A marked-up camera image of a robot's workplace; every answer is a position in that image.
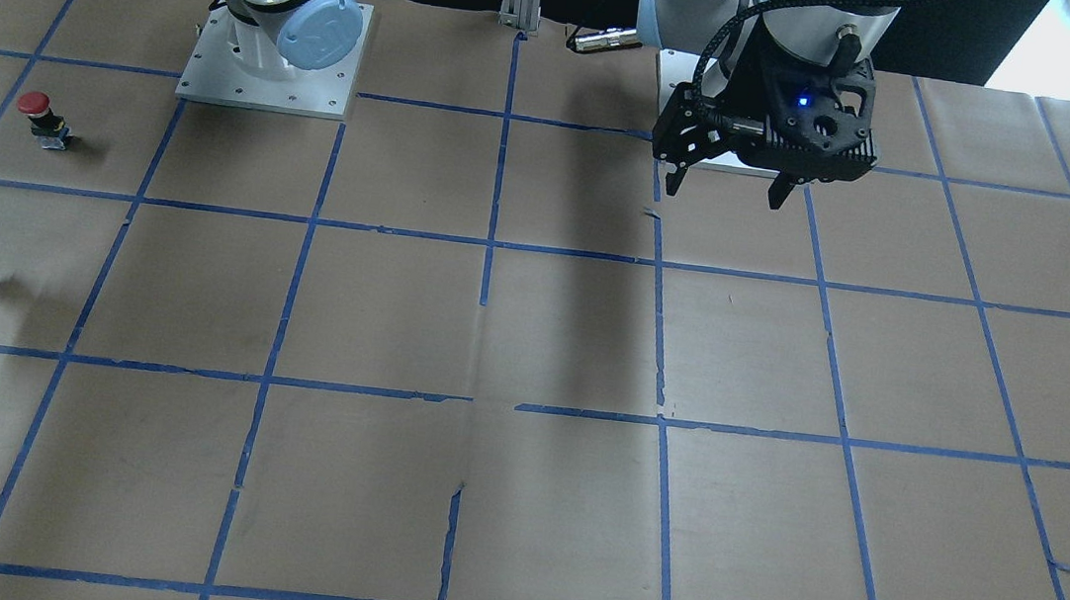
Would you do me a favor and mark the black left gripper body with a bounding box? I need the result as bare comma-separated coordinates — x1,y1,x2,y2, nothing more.
724,49,880,182

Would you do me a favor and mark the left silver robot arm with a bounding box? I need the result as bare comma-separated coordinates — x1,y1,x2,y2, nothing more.
636,0,922,209

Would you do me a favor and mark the red push button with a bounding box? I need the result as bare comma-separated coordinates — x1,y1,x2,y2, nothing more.
16,90,72,151

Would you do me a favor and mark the brown paper table cover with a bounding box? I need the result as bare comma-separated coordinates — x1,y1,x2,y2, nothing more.
0,0,1070,600

